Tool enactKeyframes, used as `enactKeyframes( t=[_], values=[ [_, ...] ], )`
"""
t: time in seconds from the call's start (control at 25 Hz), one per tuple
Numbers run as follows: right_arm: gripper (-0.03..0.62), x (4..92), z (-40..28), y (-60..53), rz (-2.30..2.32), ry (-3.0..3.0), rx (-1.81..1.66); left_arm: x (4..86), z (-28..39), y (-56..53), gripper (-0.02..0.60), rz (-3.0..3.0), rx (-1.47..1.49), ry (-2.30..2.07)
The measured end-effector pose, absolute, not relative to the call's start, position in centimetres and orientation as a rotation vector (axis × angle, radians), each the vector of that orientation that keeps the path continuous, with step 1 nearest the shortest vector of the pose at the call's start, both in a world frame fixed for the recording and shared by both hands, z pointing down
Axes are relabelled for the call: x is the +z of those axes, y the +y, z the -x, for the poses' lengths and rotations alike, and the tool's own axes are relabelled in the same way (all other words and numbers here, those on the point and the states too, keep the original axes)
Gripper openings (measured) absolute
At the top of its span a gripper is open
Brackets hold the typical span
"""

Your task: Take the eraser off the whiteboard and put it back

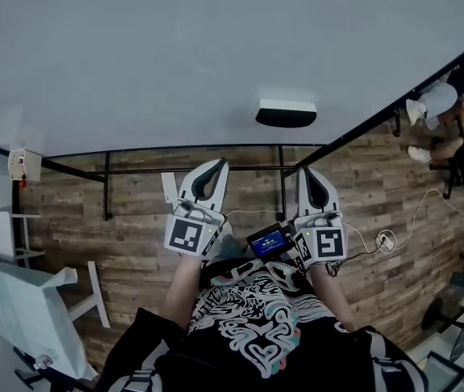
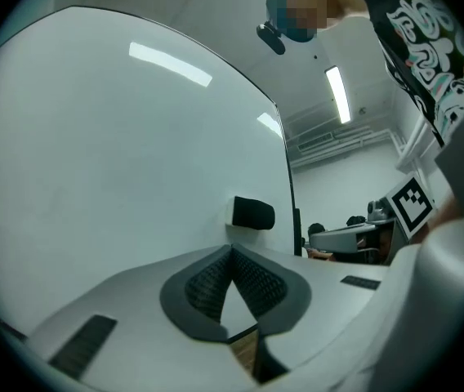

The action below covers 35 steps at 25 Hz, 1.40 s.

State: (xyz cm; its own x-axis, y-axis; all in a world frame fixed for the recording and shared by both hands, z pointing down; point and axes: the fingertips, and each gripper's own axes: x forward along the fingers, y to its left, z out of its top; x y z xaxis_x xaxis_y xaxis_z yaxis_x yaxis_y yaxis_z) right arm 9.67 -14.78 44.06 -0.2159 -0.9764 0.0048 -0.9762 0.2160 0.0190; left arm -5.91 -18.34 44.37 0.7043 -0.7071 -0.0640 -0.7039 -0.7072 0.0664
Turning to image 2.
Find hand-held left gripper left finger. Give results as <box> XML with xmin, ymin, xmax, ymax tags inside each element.
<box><xmin>23</xmin><ymin>243</ymin><xmax>254</xmax><ymax>387</ymax></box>

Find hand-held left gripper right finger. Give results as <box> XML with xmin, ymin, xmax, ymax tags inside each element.
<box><xmin>230</xmin><ymin>242</ymin><xmax>393</xmax><ymax>384</ymax></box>

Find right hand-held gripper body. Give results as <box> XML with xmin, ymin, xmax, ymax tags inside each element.
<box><xmin>367</xmin><ymin>173</ymin><xmax>438</xmax><ymax>266</ymax></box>

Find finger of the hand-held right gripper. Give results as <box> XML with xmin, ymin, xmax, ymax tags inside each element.
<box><xmin>309</xmin><ymin>223</ymin><xmax>381</xmax><ymax>255</ymax></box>

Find white black box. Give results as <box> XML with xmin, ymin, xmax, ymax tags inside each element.
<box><xmin>225</xmin><ymin>195</ymin><xmax>276</xmax><ymax>232</ymax></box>

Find person's right forearm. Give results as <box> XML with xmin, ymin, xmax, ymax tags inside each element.
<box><xmin>430</xmin><ymin>196</ymin><xmax>462</xmax><ymax>244</ymax></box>

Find large black-framed whiteboard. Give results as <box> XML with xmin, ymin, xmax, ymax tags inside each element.
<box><xmin>0</xmin><ymin>5</ymin><xmax>303</xmax><ymax>345</ymax></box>

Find bundle of white ceiling pipes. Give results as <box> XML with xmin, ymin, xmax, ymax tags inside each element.
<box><xmin>284</xmin><ymin>110</ymin><xmax>397</xmax><ymax>167</ymax></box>

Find ceiling air vent grille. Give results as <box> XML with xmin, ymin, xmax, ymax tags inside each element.
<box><xmin>297</xmin><ymin>131</ymin><xmax>334</xmax><ymax>153</ymax></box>

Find rectangular ceiling light panel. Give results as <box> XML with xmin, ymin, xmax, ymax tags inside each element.
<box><xmin>324</xmin><ymin>65</ymin><xmax>353</xmax><ymax>125</ymax></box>

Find black patterned T-shirt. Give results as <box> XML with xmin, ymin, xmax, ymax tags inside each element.
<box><xmin>348</xmin><ymin>0</ymin><xmax>464</xmax><ymax>149</ymax></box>

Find white wall pipes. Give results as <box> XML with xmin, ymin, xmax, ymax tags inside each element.
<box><xmin>395</xmin><ymin>114</ymin><xmax>441</xmax><ymax>187</ymax></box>

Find black head-worn camera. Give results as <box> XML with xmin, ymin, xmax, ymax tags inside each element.
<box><xmin>255</xmin><ymin>21</ymin><xmax>287</xmax><ymax>56</ymax></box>

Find teal camera mount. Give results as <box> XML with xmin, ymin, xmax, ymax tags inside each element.
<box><xmin>265</xmin><ymin>0</ymin><xmax>319</xmax><ymax>42</ymax></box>

